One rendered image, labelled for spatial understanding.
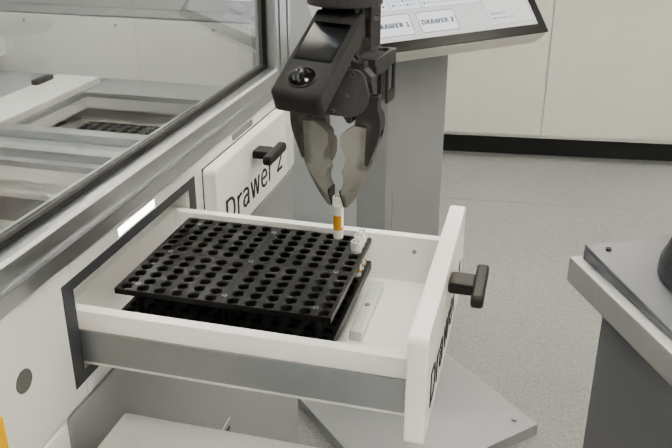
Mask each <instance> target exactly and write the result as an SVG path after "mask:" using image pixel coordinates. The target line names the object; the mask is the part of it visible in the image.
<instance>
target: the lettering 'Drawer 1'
mask: <svg viewBox="0 0 672 448"><path fill-rule="evenodd" d="M454 296H455V294H454ZM454 296H453V298H452V299H451V304H452V307H453V310H454ZM452 307H451V305H450V309H449V311H450V313H449V312H448V317H447V320H446V326H445V328H446V330H445V328H444V348H445V341H446V339H447V334H448V323H449V325H450V323H451V318H452V313H451V311H452ZM452 312H453V311H452ZM450 315H451V318H450ZM441 344H442V346H441ZM441 344H440V348H439V351H438V355H437V365H436V362H434V365H433V369H432V373H431V385H430V403H429V408H430V406H431V402H432V397H433V392H434V385H435V375H436V381H437V368H438V357H439V353H440V357H441V359H442V355H443V336H442V339H441ZM440 349H441V351H442V352H441V351H440ZM440 357H439V367H440V365H441V359H440ZM433 370H434V384H433V391H432V396H431V390H432V374H433Z"/></svg>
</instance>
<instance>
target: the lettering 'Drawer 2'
mask: <svg viewBox="0 0 672 448"><path fill-rule="evenodd" d="M264 171H265V172H266V175H265V176H264V177H263V173H264ZM266 176H267V169H266V168H264V169H263V171H262V175H261V184H262V187H265V186H266V184H267V181H266V183H265V184H263V180H264V179H265V178H266ZM259 179H260V174H259V175H258V187H257V180H256V178H255V179H254V190H253V184H252V182H251V188H252V194H253V198H254V197H255V184H256V190H257V194H258V193H259ZM246 190H248V193H247V194H246V195H245V197H244V200H243V205H244V207H247V205H248V204H249V203H250V196H249V187H246V188H245V189H244V191H243V194H244V192H245V191H246ZM241 195H242V192H241V193H240V194H239V195H238V196H237V200H238V214H240V206H239V199H240V196H241ZM247 196H248V201H247V203H246V204H245V198H246V197H247ZM230 200H233V204H234V214H235V211H236V204H235V198H234V197H233V196H231V197H230V198H229V199H228V200H227V201H226V211H227V213H229V212H228V202H229V201H230Z"/></svg>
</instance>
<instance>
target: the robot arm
mask: <svg viewBox="0 0 672 448"><path fill-rule="evenodd" d="M307 4H309V5H312V6H316V7H323V8H325V10H323V9H318V10H317V11H316V13H315V15H314V16H313V18H312V20H311V22H310V23H309V25H308V27H307V29H306V30H305V32H304V34H303V35H302V37H301V39H300V41H299V42H298V44H297V46H296V47H295V49H294V51H293V53H292V54H291V56H290V58H289V59H288V61H287V63H286V65H285V66H284V68H283V70H282V72H281V73H280V75H279V77H278V78H277V80H276V82H275V84H274V85H273V87H272V89H271V93H272V97H273V100H274V104H275V107H276V108H277V109H278V110H283V111H289V112H290V122H291V127H292V131H293V134H294V137H295V140H296V143H297V145H298V148H299V151H300V154H301V157H302V158H304V161H305V164H306V166H307V169H308V171H309V173H310V176H311V177H312V179H313V181H314V183H315V185H316V187H317V189H318V190H319V192H320V193H321V195H322V197H323V198H324V199H325V201H326V202H327V204H329V205H332V197H333V195H335V184H334V183H333V180H332V177H331V170H332V167H333V163H332V161H333V159H334V157H335V155H336V152H337V145H338V143H337V136H336V135H334V128H333V127H332V126H331V125H330V115H333V116H341V117H344V119H345V121H346V122H347V123H349V124H350V123H352V122H353V121H354V120H355V125H353V126H352V127H350V128H349V129H347V130H346V131H345V132H343V133H342V134H341V135H340V147H341V149H342V151H343V153H344V157H345V163H344V167H343V169H342V171H341V173H342V176H343V186H342V188H341V190H340V191H339V194H340V198H341V201H342V204H343V207H345V208H346V207H349V206H350V204H351V203H352V202H353V201H354V200H355V199H356V198H357V196H358V195H359V193H360V192H361V190H362V188H363V186H364V183H365V181H366V178H367V176H368V173H369V171H370V168H371V166H372V164H373V162H374V160H375V158H376V154H377V147H378V145H379V143H380V141H381V138H382V136H383V132H384V128H385V113H384V111H383V109H382V107H381V101H382V100H383V99H385V103H386V104H388V103H389V102H390V101H392V100H393V99H394V98H395V73H396V48H394V47H383V46H381V45H380V31H381V4H383V0H307ZM390 65H392V76H391V88H390V89H389V66H390ZM657 273H658V276H659V279H660V280H661V282H662V283H663V284H664V285H665V286H666V287H667V288H668V289H669V290H670V291H672V237H671V239H670V241H669V242H668V244H667V245H666V246H665V247H664V249H663V250H662V252H661V254H660V258H659V263H658V268H657Z"/></svg>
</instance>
